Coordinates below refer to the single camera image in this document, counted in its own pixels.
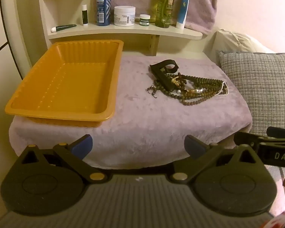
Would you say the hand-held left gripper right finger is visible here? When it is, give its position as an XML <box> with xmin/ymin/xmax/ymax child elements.
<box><xmin>171</xmin><ymin>135</ymin><xmax>259</xmax><ymax>184</ymax></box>

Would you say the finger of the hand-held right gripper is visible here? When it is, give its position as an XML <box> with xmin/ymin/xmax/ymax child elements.
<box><xmin>233</xmin><ymin>131</ymin><xmax>264</xmax><ymax>148</ymax></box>
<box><xmin>266</xmin><ymin>126</ymin><xmax>285</xmax><ymax>139</ymax></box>

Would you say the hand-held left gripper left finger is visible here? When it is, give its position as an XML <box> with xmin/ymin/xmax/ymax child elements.
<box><xmin>20</xmin><ymin>134</ymin><xmax>105</xmax><ymax>184</ymax></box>

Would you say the dark wooden bead necklace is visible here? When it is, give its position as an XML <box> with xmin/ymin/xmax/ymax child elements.
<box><xmin>153</xmin><ymin>72</ymin><xmax>228</xmax><ymax>106</ymax></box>

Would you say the white pearl necklace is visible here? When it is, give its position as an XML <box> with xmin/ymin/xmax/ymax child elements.
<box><xmin>217</xmin><ymin>81</ymin><xmax>229</xmax><ymax>97</ymax></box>

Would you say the orange plastic tray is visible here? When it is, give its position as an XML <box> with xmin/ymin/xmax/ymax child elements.
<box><xmin>4</xmin><ymin>40</ymin><xmax>124</xmax><ymax>127</ymax></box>

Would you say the gold brooch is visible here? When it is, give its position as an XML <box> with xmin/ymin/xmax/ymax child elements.
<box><xmin>170</xmin><ymin>75</ymin><xmax>184</xmax><ymax>86</ymax></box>

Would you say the black strap clip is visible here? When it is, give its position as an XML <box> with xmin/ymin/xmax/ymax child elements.
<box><xmin>150</xmin><ymin>59</ymin><xmax>180</xmax><ymax>91</ymax></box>

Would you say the grey checked pillow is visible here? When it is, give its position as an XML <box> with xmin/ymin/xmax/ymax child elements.
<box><xmin>216</xmin><ymin>50</ymin><xmax>285</xmax><ymax>138</ymax></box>

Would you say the white pillow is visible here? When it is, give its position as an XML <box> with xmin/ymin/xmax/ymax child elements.
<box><xmin>214</xmin><ymin>29</ymin><xmax>276</xmax><ymax>58</ymax></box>

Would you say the dark green tube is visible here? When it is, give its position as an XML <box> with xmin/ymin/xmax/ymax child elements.
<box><xmin>51</xmin><ymin>24</ymin><xmax>78</xmax><ymax>33</ymax></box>

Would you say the cream wooden shelf unit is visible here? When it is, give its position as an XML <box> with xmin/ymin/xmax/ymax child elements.
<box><xmin>38</xmin><ymin>0</ymin><xmax>203</xmax><ymax>57</ymax></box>

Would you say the white and black lip balm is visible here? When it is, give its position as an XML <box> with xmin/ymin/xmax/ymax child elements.
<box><xmin>81</xmin><ymin>4</ymin><xmax>89</xmax><ymax>26</ymax></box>

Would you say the blue and white tube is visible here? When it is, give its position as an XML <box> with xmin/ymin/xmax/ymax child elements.
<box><xmin>176</xmin><ymin>0</ymin><xmax>191</xmax><ymax>30</ymax></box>

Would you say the small green labelled jar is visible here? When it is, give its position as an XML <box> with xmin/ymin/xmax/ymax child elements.
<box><xmin>139</xmin><ymin>14</ymin><xmax>151</xmax><ymax>26</ymax></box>

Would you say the white cream jar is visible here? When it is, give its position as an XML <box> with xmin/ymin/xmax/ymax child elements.
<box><xmin>113</xmin><ymin>5</ymin><xmax>136</xmax><ymax>27</ymax></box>

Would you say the lilac hanging towel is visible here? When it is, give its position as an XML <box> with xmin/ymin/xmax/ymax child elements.
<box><xmin>107</xmin><ymin>0</ymin><xmax>224</xmax><ymax>35</ymax></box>

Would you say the blue spray bottle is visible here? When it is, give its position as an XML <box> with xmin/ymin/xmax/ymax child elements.
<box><xmin>96</xmin><ymin>0</ymin><xmax>112</xmax><ymax>26</ymax></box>

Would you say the green spray bottle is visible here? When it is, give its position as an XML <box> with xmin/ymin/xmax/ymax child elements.
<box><xmin>154</xmin><ymin>0</ymin><xmax>176</xmax><ymax>28</ymax></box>

